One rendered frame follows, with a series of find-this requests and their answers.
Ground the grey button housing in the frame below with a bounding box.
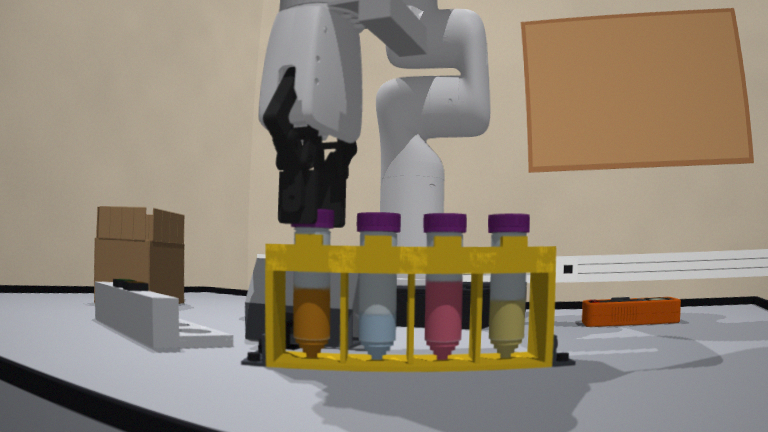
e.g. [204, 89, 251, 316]
[245, 258, 361, 350]

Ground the purple screw cap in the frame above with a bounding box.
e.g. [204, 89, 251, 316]
[488, 214, 530, 233]
[423, 213, 467, 233]
[291, 209, 334, 229]
[357, 212, 401, 233]

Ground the black table edge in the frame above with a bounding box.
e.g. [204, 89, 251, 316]
[0, 285, 768, 432]

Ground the brown cardboard box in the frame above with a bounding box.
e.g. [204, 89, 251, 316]
[94, 206, 185, 304]

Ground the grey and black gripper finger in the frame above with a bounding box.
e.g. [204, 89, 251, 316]
[263, 67, 319, 224]
[314, 136, 357, 228]

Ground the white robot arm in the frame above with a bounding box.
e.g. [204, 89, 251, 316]
[279, 0, 490, 247]

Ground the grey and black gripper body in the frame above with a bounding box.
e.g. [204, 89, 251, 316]
[258, 3, 365, 143]

